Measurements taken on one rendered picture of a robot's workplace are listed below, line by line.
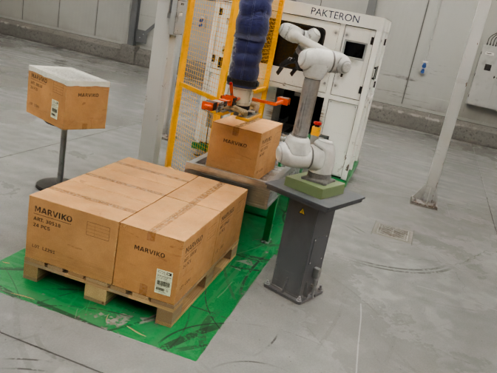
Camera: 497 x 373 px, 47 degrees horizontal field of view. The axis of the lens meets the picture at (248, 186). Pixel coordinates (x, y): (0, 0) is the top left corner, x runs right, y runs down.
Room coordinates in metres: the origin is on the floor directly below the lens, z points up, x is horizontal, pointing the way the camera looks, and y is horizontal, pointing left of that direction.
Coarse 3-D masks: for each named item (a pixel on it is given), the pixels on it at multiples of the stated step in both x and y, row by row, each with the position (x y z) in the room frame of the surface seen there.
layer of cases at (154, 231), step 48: (48, 192) 3.18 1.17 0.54; (96, 192) 3.34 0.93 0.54; (144, 192) 3.50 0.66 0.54; (192, 192) 3.69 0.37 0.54; (240, 192) 3.89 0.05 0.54; (48, 240) 3.05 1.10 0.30; (96, 240) 2.98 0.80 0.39; (144, 240) 2.91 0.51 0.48; (192, 240) 2.98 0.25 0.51; (144, 288) 2.90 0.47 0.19
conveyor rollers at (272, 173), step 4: (280, 136) 6.11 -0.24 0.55; (284, 136) 6.18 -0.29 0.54; (280, 140) 5.93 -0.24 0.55; (284, 140) 6.00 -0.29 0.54; (276, 160) 5.02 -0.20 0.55; (204, 164) 4.42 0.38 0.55; (276, 164) 4.90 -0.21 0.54; (276, 168) 4.74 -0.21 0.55; (280, 168) 4.80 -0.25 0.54; (268, 172) 4.56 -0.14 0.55; (272, 172) 4.63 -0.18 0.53; (276, 172) 4.62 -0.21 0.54; (264, 176) 4.46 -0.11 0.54; (268, 176) 4.46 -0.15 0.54; (272, 176) 4.46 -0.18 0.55; (264, 180) 4.37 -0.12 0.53; (268, 180) 4.36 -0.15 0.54
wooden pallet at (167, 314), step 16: (224, 256) 3.88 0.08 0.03; (32, 272) 3.07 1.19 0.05; (48, 272) 3.18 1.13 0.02; (64, 272) 3.03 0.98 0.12; (208, 272) 3.38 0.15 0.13; (96, 288) 2.97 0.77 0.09; (112, 288) 2.94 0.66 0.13; (192, 288) 3.12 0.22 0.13; (160, 304) 2.87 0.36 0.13; (176, 304) 2.88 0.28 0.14; (160, 320) 2.86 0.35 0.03; (176, 320) 2.92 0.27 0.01
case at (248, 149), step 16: (224, 128) 4.22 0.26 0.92; (240, 128) 4.18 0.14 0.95; (256, 128) 4.29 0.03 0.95; (272, 128) 4.41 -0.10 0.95; (224, 144) 4.21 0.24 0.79; (240, 144) 4.18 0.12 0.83; (256, 144) 4.14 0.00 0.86; (272, 144) 4.50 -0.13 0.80; (208, 160) 4.24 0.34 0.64; (224, 160) 4.20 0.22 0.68; (240, 160) 4.17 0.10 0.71; (256, 160) 4.14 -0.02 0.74; (272, 160) 4.60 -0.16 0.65; (256, 176) 4.20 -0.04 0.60
